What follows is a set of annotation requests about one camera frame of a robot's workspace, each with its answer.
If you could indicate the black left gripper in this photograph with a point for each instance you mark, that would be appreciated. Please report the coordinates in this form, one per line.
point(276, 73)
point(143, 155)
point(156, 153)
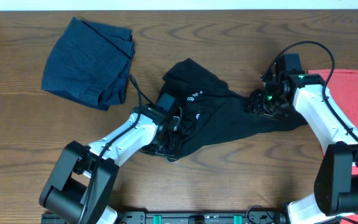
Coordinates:
point(165, 149)

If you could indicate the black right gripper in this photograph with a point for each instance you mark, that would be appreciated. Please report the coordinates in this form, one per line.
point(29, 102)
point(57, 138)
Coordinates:
point(255, 102)

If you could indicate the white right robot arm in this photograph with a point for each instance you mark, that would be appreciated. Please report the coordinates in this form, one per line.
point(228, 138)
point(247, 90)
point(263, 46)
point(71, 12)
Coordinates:
point(335, 193)

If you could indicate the folded navy blue garment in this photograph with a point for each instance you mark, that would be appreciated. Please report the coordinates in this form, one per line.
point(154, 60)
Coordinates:
point(90, 64)

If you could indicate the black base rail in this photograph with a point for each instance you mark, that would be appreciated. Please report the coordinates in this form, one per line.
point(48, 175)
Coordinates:
point(254, 215)

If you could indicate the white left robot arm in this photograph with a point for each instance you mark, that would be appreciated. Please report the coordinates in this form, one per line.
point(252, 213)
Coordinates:
point(79, 187)

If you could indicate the black polo shirt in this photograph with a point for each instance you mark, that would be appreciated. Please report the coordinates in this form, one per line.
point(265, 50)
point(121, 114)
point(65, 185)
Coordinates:
point(211, 113)

